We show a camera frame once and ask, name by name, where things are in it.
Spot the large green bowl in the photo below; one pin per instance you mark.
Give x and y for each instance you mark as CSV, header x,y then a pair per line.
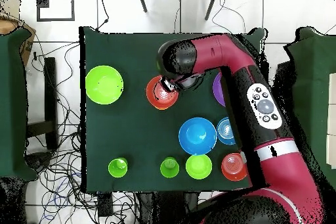
x,y
104,84

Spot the green stepped cup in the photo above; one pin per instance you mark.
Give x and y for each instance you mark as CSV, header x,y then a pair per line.
x,y
117,167

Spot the small blue bowl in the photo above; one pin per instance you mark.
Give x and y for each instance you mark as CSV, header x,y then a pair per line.
x,y
224,130

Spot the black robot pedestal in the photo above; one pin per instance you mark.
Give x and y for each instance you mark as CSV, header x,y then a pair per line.
x,y
168,208

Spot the black box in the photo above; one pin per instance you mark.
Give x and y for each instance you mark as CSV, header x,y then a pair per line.
x,y
286,76

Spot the black tripod leg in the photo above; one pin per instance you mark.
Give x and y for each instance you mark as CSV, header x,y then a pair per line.
x,y
212,4
142,0

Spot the brown cardboard box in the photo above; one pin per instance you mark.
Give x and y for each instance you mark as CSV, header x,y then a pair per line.
x,y
26,42

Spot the large blue bowl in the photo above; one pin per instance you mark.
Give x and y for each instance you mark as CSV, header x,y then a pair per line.
x,y
197,136

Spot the green cloth side table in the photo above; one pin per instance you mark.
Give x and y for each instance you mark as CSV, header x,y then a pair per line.
x,y
315,90
11,103

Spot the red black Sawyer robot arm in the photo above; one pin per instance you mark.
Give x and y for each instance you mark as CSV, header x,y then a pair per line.
x,y
262,129

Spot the purple bowl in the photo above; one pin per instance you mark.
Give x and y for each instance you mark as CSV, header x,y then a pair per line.
x,y
218,90

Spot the small light green bowl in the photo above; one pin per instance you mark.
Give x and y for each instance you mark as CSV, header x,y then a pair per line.
x,y
198,166

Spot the dark green tablecloth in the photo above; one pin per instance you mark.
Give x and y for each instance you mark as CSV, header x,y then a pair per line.
x,y
131,129

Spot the black floor stand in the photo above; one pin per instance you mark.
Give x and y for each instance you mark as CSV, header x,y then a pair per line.
x,y
51,90

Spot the orange bowl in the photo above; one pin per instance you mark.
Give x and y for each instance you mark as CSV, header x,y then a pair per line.
x,y
162,99
232,167

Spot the grey stand base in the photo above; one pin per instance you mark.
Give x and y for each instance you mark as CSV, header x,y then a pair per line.
x,y
38,159

